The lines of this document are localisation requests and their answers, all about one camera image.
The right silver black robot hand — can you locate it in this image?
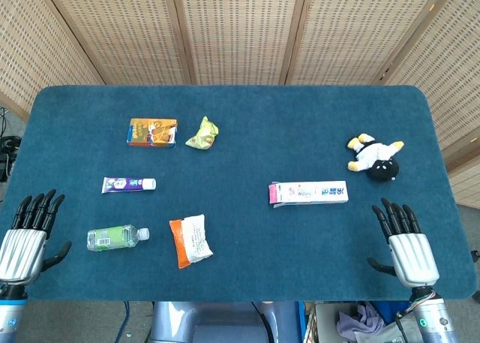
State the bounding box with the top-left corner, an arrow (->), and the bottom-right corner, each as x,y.
367,197 -> 440,288

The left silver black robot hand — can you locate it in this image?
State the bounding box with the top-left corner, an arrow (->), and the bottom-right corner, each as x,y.
0,188 -> 73,286

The white pink toothpaste box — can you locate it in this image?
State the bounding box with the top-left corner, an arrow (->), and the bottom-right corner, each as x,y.
268,180 -> 349,209

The purple toothpaste tube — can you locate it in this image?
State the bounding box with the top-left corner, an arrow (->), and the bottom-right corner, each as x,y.
100,176 -> 158,195

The orange blue snack box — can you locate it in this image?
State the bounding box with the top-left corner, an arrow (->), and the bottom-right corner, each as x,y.
126,117 -> 179,149

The lilac crumpled cloth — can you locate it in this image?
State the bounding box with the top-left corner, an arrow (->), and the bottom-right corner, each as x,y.
335,303 -> 386,343

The clear bottle green label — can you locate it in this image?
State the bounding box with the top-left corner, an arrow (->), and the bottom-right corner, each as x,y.
86,224 -> 151,252

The black white penguin plush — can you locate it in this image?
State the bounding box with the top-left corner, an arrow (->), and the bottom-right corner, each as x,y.
346,133 -> 406,183

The orange white snack packet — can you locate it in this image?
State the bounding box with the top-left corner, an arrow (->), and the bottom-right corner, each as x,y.
169,214 -> 215,270

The teal felt table mat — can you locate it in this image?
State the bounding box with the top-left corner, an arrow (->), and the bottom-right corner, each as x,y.
0,84 -> 478,303

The blue-grey robot torso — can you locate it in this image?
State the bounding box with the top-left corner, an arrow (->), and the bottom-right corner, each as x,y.
148,301 -> 302,343

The yellow-green crumpled snack bag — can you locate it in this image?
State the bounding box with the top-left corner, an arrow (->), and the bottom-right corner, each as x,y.
184,116 -> 220,150

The bamboo folding screen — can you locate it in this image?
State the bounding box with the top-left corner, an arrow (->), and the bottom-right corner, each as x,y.
0,0 -> 480,210

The black equipment with cables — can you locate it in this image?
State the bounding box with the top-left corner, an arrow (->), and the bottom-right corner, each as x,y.
0,106 -> 23,183

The blue cable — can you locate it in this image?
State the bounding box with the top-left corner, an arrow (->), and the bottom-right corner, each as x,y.
114,300 -> 131,343

